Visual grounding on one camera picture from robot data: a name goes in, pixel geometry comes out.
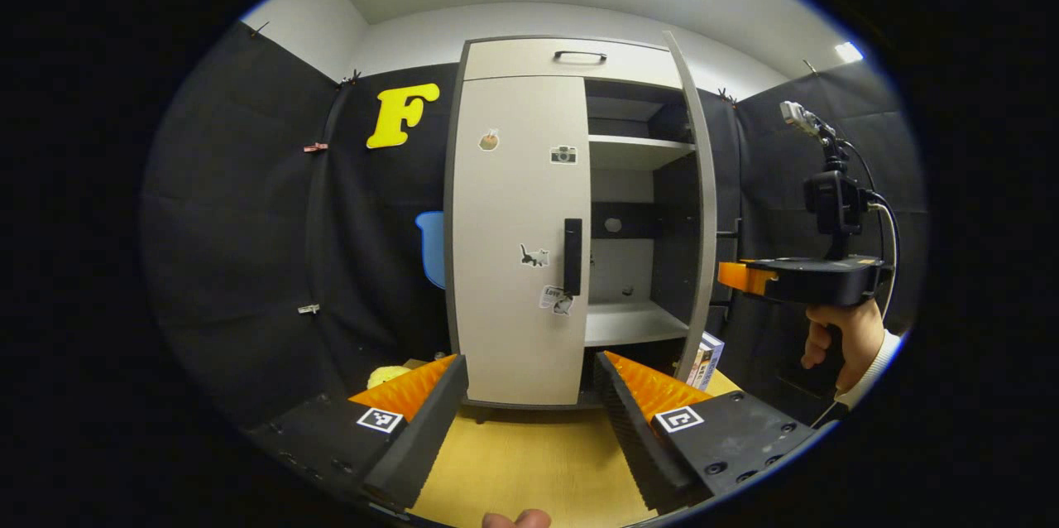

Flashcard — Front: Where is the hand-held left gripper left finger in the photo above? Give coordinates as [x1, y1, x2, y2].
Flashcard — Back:
[248, 354, 470, 512]

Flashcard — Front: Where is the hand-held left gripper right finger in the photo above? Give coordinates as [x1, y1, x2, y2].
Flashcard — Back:
[593, 350, 820, 515]

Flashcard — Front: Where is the black door handle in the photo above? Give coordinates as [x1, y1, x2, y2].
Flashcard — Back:
[563, 218, 583, 297]
[716, 217, 743, 264]

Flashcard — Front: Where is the grey double-door shoe cabinet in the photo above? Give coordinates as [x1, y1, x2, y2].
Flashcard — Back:
[443, 31, 721, 413]

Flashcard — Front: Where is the beige cabinet door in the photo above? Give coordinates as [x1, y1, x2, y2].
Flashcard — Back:
[662, 31, 719, 384]
[451, 75, 592, 409]

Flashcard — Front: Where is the white cabinet shelf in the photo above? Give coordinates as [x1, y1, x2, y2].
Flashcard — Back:
[585, 299, 692, 347]
[589, 135, 696, 173]

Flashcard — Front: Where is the beige cabinet drawer front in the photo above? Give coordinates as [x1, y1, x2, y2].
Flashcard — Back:
[462, 38, 683, 90]

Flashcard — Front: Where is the yellow plush toy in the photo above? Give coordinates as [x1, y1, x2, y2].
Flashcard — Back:
[367, 365, 412, 390]

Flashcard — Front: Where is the black backdrop cloth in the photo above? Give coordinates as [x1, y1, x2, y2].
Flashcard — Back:
[141, 19, 927, 430]

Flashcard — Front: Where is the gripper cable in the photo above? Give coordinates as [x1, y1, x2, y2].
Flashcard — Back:
[844, 139, 901, 322]

